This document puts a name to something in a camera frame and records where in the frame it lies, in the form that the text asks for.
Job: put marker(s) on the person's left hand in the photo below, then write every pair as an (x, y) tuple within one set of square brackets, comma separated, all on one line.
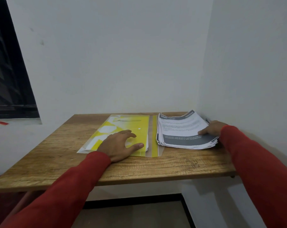
[(115, 147)]

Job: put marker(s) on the person's right hand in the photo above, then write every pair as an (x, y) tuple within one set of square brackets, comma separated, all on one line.
[(214, 128)]

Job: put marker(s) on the person's left thumb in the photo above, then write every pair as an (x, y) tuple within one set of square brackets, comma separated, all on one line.
[(136, 147)]

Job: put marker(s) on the person's left middle finger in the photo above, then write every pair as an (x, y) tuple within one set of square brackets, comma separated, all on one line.
[(125, 131)]

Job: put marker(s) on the person's right thumb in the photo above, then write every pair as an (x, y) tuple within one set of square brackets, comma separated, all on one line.
[(205, 132)]

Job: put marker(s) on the stack of printed papers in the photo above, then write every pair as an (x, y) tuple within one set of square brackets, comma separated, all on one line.
[(181, 130)]

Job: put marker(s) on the person's left forearm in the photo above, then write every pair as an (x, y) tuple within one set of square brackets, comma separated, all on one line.
[(62, 194)]

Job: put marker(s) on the person's right forearm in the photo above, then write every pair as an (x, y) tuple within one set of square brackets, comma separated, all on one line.
[(260, 173)]

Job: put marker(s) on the yellow transparent plastic document folder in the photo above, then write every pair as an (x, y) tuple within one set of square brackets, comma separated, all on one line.
[(134, 125)]

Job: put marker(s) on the black skirting board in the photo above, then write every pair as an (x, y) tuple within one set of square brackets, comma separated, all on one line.
[(134, 201)]

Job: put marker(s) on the brown table leg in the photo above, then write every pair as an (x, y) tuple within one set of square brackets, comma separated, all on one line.
[(21, 204)]

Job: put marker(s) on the dark window with black frame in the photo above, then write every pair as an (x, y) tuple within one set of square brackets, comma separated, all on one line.
[(8, 68)]

